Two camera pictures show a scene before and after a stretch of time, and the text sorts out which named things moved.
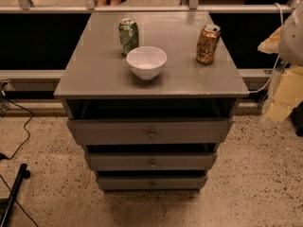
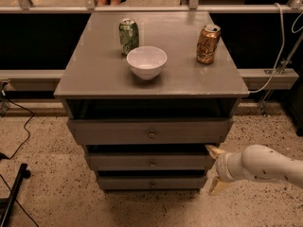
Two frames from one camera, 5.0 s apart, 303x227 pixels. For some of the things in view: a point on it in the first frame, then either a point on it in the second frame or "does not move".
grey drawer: (151, 161) does not move
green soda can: (129, 35) does not move
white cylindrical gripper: (293, 41) → (222, 167)
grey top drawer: (151, 131) does not move
